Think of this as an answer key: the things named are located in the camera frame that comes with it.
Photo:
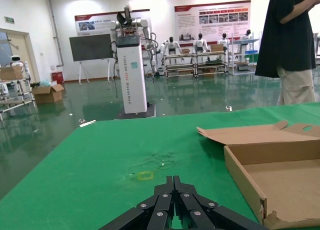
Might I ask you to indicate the green tablecloth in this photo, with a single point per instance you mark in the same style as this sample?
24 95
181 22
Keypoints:
87 165

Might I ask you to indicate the white shelf with blue trays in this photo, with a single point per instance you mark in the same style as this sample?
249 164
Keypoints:
245 52

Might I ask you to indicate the dark screen on stand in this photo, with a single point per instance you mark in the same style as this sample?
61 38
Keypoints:
91 47

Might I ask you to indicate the green exit sign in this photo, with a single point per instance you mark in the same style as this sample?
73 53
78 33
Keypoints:
9 19

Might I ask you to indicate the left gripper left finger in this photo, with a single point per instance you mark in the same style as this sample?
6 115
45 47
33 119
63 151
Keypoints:
160 210

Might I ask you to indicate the tube frame workbench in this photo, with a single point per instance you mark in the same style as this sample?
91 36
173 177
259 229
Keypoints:
178 65
211 63

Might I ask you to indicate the person in black shirt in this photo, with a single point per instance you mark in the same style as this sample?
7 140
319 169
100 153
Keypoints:
285 44

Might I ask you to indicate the small white round-headed robot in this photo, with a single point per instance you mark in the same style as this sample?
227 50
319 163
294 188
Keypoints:
17 60

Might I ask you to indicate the cardboard box on rack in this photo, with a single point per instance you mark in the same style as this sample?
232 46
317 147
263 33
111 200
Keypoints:
11 73

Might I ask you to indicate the large red-framed wall poster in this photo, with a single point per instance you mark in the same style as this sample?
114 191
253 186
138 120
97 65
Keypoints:
190 19

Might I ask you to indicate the red box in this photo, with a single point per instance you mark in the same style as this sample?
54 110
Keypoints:
58 77

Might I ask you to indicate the small red-framed wall poster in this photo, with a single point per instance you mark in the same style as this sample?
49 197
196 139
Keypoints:
100 19

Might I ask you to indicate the beige door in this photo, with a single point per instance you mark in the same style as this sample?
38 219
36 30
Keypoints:
25 54

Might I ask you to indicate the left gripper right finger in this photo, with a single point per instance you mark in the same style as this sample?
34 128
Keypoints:
195 210

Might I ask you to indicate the white humanoid robot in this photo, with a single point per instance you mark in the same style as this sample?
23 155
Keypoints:
247 37
224 41
200 43
171 45

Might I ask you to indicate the white tube rack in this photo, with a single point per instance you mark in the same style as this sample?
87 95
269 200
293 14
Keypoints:
20 92

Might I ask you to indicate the open cardboard box on floor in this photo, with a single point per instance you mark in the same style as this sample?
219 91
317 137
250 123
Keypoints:
47 96

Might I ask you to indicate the cardboard box with torn edge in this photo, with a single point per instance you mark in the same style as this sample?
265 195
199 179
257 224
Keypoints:
275 185

